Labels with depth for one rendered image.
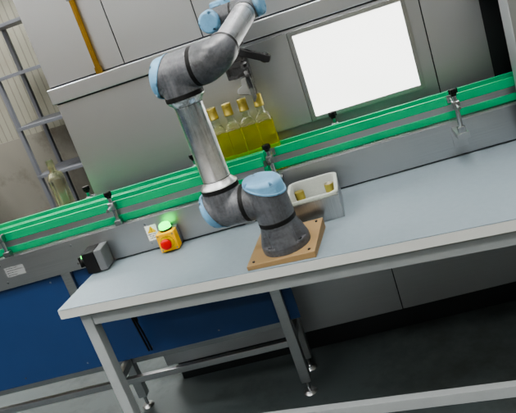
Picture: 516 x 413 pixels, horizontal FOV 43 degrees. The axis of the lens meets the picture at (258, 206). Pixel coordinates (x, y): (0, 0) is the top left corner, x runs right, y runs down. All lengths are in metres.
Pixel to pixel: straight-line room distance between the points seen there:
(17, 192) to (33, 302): 4.41
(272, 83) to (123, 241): 0.80
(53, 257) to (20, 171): 4.42
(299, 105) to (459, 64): 0.60
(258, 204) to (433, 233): 0.49
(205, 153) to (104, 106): 0.83
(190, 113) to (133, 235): 0.70
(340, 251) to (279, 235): 0.18
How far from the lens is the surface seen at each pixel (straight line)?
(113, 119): 2.68
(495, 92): 2.43
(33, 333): 2.81
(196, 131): 1.92
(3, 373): 2.97
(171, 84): 1.89
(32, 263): 2.64
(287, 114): 2.53
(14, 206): 7.19
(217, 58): 1.86
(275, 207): 1.91
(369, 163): 2.39
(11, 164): 7.02
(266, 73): 2.50
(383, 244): 1.88
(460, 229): 1.86
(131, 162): 2.70
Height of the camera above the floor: 1.50
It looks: 17 degrees down
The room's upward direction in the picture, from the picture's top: 19 degrees counter-clockwise
